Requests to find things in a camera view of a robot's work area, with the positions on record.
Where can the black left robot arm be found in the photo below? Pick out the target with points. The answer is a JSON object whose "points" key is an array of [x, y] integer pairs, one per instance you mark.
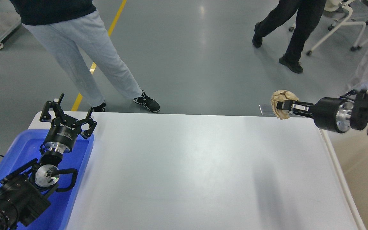
{"points": [[25, 192]]}

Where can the brown paper ball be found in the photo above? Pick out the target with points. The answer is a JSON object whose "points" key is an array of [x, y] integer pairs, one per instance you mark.
{"points": [[281, 96]]}

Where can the beige plastic bin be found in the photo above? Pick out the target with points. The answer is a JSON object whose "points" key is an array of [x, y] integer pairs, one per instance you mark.
{"points": [[351, 149]]}

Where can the person in grey trousers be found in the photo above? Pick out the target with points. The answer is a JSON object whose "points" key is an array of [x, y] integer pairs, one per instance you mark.
{"points": [[64, 27]]}

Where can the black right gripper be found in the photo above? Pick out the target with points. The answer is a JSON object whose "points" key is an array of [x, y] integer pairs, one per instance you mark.
{"points": [[331, 114]]}

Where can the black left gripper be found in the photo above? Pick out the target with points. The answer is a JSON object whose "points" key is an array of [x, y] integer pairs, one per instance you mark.
{"points": [[62, 135]]}

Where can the left metal floor plate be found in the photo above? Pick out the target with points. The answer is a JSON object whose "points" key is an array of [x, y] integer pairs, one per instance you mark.
{"points": [[266, 110]]}

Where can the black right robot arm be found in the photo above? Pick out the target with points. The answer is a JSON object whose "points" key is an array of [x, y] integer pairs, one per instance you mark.
{"points": [[359, 116]]}

